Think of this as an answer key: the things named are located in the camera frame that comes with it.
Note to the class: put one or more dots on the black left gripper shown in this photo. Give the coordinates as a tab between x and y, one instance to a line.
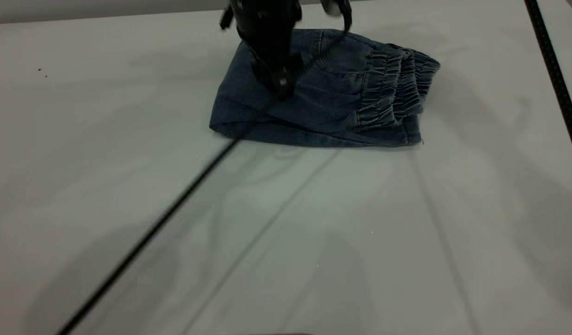
267	28

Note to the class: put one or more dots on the blue denim shorts basketball print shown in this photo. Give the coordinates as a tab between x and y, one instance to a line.
337	107

